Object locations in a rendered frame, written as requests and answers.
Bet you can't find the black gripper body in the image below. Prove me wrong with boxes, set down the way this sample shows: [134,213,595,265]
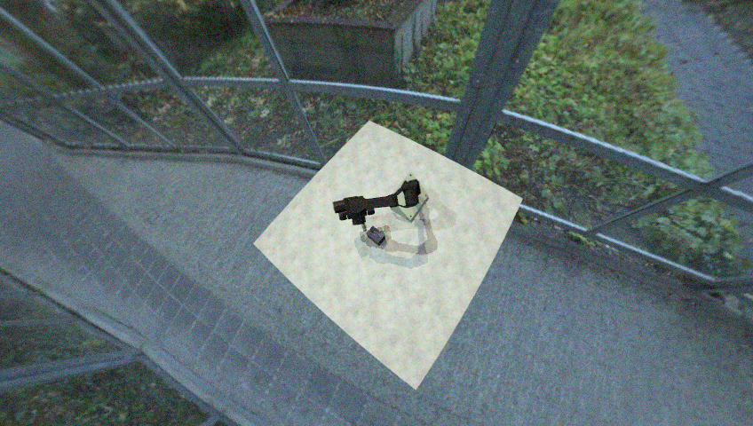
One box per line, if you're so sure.
[338,209,375,221]

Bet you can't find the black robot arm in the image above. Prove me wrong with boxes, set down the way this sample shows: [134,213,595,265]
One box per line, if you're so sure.
[332,179,421,225]

